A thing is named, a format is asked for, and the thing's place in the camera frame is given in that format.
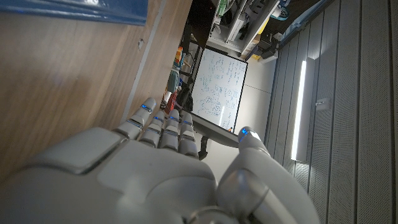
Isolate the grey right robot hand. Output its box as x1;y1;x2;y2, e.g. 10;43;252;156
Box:
0;96;321;224

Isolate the blue hardcover book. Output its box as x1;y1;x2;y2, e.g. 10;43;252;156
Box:
0;0;149;26

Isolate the black computer monitor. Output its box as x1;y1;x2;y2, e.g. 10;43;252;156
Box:
186;113;240;149

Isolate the teal box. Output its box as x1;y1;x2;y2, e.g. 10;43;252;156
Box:
167;68;181;93

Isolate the long ceiling light strip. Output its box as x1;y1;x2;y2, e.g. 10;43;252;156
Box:
290;57;317;162

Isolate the white shelf cabinet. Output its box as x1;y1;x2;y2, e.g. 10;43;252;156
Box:
207;0;280;54

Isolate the small grey ceiling sensor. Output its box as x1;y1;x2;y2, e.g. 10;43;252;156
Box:
315;98;330;111

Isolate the whiteboard with black frame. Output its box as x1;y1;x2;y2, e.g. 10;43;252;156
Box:
190;46;249;134

